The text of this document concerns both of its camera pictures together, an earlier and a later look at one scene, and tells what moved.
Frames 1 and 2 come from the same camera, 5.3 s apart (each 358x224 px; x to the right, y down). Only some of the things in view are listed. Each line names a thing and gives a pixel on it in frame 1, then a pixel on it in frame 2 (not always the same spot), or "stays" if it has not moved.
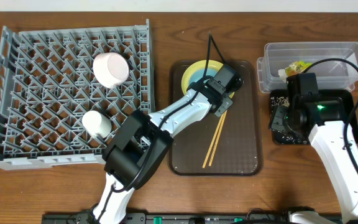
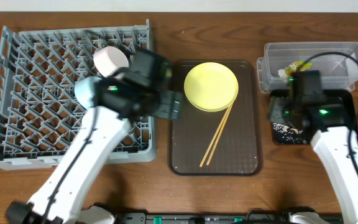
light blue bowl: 199,74 → 84,89
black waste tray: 279,105 stays
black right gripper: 288,112 stays
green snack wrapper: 297,67 stays
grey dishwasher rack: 43,84 stays
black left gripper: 221,104 → 169,104
